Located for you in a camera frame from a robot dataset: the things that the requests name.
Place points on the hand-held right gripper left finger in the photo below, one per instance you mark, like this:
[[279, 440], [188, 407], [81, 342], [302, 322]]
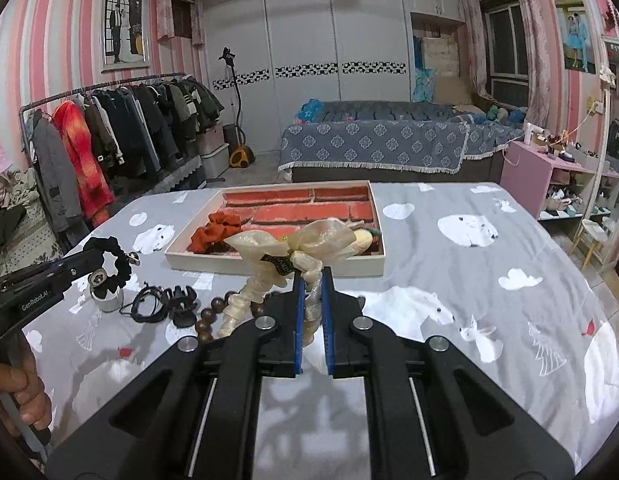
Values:
[[299, 320]]

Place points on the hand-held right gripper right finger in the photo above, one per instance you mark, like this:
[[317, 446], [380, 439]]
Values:
[[329, 320]]

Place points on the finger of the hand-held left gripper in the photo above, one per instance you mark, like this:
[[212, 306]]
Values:
[[97, 278], [81, 260]]

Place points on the black scrunchie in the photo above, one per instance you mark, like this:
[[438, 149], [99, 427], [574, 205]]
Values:
[[120, 266]]

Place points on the black hair claw clip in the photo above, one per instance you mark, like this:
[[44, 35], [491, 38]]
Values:
[[182, 305]]

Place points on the white tray with brick lining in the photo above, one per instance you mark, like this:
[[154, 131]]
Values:
[[289, 210]]

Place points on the person's left hand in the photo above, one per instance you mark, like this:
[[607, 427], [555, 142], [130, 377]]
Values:
[[24, 390]]

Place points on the yellow plush hair clip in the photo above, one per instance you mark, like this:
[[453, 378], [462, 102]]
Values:
[[364, 241]]

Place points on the pile of clothes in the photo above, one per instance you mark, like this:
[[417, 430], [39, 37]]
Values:
[[9, 210]]

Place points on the grey coat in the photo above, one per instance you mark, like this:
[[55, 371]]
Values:
[[51, 175]]

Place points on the orange red coat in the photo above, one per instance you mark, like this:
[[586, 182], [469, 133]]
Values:
[[81, 160]]

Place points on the orange scrunchie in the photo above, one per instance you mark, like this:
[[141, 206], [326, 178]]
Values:
[[214, 232]]

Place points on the white lace cloth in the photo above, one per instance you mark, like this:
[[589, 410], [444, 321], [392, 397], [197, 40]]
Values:
[[187, 172]]

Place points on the row of dark hanging clothes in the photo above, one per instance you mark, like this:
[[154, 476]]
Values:
[[154, 115]]

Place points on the metal clothes rack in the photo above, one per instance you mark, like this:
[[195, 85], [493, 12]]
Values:
[[29, 105]]

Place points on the grey printed bed sheet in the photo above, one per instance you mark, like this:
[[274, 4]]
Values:
[[489, 280]]

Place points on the white storage box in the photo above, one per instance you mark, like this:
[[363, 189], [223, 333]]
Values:
[[215, 160]]

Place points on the yellow garment steamer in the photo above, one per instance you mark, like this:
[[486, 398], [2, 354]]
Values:
[[239, 152]]

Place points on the pink storage box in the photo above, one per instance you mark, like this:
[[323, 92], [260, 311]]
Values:
[[212, 136]]

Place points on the blue patterned bed cover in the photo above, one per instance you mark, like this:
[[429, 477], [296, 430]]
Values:
[[379, 142]]

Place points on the blue bag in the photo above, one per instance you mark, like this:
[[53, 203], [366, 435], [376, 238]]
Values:
[[312, 110]]

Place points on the pink desk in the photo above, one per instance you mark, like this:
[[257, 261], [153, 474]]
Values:
[[527, 175]]

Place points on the blue hanging dress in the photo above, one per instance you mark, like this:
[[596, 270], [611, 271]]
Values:
[[423, 80]]

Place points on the short pink curtain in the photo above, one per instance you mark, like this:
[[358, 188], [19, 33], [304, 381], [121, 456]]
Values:
[[165, 12]]

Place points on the blue green plush toys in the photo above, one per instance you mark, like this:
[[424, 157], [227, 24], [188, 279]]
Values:
[[499, 114]]

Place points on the white stool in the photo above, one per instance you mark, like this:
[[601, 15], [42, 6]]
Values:
[[592, 232]]

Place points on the white wardrobe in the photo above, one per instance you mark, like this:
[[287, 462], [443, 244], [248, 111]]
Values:
[[309, 35]]

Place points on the pink floral curtain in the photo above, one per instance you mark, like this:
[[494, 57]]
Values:
[[473, 40], [537, 35]]

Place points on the white framed standing mirror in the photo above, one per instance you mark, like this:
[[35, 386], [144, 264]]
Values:
[[607, 160]]

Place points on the window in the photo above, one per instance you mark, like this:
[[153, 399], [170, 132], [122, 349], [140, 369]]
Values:
[[509, 50]]

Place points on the framed wedding wall poster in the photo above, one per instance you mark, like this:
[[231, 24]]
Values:
[[124, 25]]

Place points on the wall poster with blue dress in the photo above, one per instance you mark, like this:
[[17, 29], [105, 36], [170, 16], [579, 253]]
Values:
[[577, 35]]

